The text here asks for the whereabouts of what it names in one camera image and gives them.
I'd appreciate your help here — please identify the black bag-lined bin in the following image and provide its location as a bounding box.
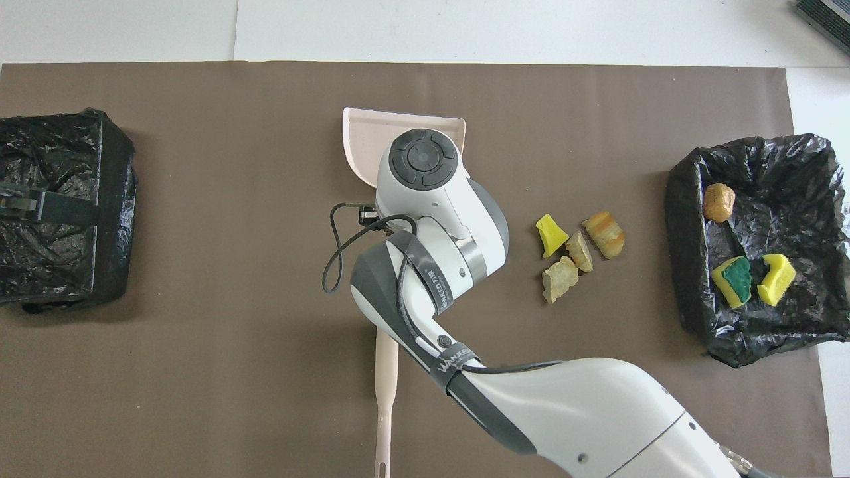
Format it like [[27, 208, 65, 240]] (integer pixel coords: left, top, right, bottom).
[[665, 133, 850, 370], [0, 108, 139, 315]]

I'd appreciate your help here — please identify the beige plastic dustpan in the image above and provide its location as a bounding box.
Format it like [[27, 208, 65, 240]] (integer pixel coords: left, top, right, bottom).
[[342, 106, 467, 478]]

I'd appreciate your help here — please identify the yellow sponge piece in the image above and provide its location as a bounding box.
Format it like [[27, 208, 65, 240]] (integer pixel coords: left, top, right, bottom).
[[535, 213, 571, 259], [757, 253, 797, 308]]

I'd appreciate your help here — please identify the small tan sponge chunk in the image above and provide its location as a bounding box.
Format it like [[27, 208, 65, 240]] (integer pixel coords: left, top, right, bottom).
[[565, 230, 594, 274]]

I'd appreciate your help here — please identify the orange-brown sponge chunk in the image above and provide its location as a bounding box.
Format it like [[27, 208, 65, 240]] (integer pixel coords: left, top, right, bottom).
[[582, 210, 626, 260]]

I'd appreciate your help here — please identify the round brown sponge chunk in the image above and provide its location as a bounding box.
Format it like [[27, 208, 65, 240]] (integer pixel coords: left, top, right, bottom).
[[702, 183, 737, 224]]

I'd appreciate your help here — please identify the green and yellow sponge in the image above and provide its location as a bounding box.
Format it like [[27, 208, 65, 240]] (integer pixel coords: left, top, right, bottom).
[[711, 256, 754, 310]]

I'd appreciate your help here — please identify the black cable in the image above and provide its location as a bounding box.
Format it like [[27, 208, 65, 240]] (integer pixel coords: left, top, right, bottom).
[[323, 202, 566, 375]]

